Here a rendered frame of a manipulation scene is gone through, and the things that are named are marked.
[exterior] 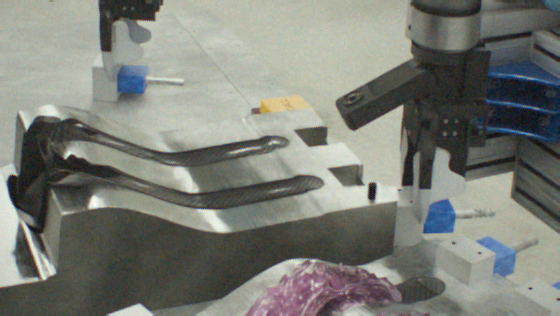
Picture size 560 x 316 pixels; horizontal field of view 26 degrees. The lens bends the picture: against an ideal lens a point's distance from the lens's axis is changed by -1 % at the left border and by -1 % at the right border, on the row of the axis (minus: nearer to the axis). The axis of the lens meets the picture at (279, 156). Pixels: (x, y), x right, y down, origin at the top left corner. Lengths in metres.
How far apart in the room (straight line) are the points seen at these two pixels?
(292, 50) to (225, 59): 2.24
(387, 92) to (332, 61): 2.76
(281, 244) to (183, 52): 0.71
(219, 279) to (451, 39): 0.36
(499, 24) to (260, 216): 0.53
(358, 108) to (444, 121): 0.10
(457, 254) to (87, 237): 0.38
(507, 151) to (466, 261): 0.55
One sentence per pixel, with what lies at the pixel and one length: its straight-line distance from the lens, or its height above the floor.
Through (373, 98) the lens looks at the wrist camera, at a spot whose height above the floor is 0.99.
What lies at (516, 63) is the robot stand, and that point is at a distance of 1.74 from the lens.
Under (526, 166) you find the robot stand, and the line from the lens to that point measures 1.82.
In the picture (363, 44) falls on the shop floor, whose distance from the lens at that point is 4.28.
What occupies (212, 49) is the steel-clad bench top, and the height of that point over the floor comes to 0.80.
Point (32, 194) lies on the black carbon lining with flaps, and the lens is 1.40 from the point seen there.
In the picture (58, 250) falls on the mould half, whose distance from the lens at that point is 1.25.
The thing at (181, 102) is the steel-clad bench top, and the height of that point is 0.80.
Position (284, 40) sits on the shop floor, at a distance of 4.27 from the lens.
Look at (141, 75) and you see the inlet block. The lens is 1.78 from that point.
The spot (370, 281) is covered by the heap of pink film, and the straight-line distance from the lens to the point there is 1.19.
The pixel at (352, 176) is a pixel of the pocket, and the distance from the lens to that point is 1.44.
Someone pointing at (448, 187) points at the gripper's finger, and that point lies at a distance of 1.41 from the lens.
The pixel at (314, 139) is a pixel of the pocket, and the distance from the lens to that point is 1.52.
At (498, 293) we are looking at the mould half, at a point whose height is 0.85.
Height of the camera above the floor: 1.53
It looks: 26 degrees down
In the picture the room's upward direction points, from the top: 2 degrees clockwise
